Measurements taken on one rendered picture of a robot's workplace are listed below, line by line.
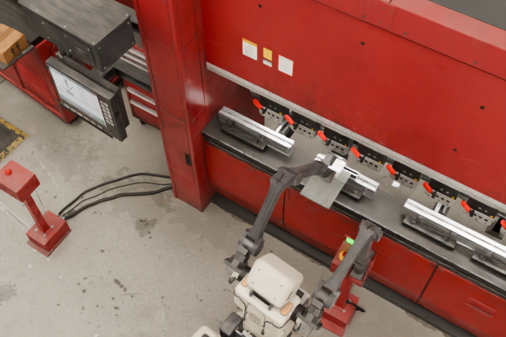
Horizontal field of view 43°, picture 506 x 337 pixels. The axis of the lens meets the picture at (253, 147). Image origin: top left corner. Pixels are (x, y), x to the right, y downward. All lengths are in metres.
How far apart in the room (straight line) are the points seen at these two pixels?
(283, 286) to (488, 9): 1.42
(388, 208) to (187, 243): 1.52
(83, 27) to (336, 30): 1.14
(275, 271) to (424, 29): 1.21
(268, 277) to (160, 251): 1.73
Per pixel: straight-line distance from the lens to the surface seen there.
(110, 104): 3.23
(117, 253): 4.55
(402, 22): 2.63
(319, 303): 2.97
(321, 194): 3.53
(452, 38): 2.59
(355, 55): 2.89
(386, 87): 2.94
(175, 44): 3.23
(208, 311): 4.30
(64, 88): 3.53
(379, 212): 3.66
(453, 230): 3.59
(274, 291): 2.89
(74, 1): 3.20
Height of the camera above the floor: 4.02
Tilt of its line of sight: 55 degrees down
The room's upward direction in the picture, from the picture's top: 1 degrees counter-clockwise
